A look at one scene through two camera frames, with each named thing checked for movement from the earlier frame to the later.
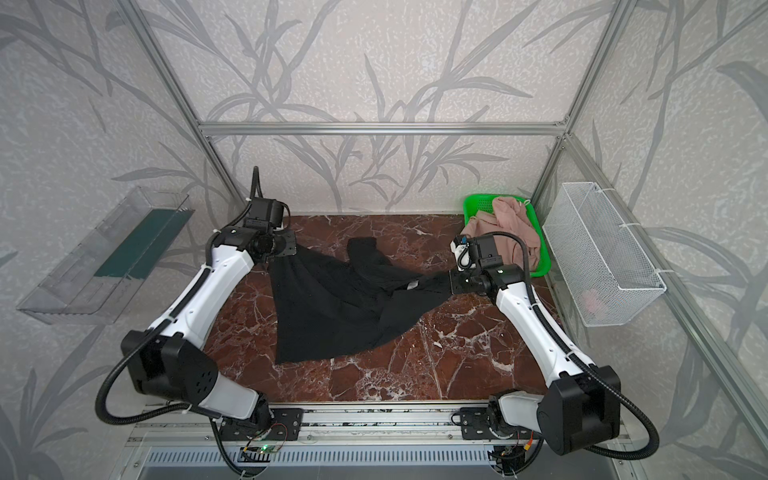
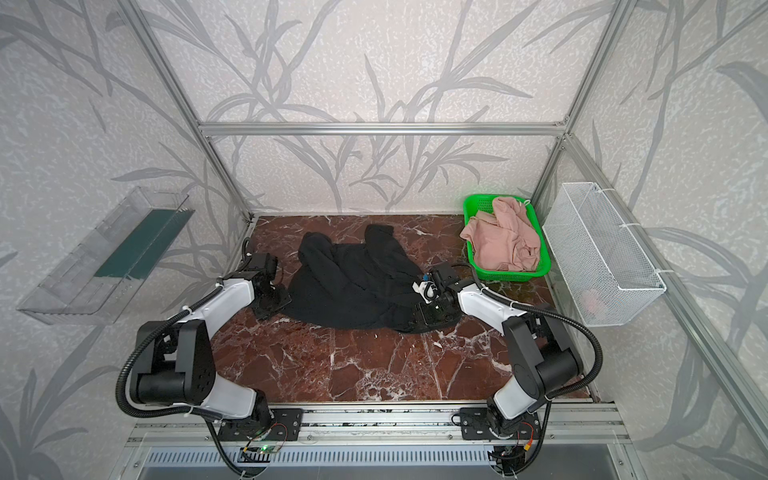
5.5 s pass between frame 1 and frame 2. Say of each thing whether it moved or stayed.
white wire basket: stayed
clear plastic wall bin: stayed
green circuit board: stayed
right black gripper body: moved
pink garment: stayed
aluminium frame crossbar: stayed
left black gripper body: moved
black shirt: moved
